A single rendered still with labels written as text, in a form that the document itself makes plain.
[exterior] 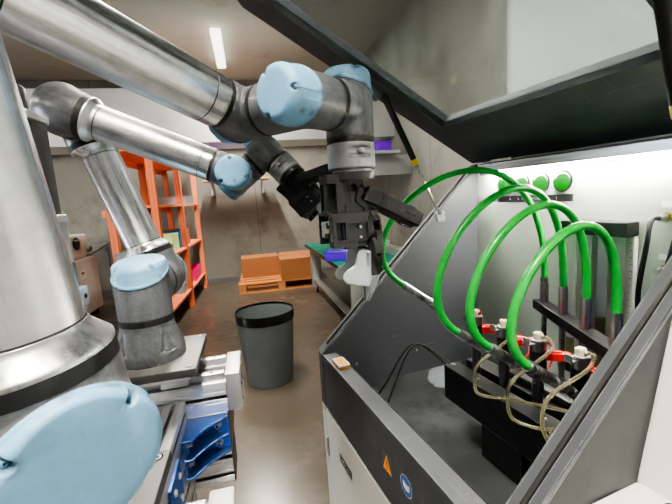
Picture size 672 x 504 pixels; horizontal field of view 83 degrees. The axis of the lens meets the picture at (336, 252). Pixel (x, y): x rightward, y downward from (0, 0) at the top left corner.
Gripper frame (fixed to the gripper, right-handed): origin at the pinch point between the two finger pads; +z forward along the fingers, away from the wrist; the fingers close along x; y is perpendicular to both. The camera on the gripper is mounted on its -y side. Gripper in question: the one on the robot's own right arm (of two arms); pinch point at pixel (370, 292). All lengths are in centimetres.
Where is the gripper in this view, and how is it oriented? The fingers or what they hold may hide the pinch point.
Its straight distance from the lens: 64.5
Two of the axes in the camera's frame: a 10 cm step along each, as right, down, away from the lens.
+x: 3.5, 1.1, -9.3
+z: 0.6, 9.9, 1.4
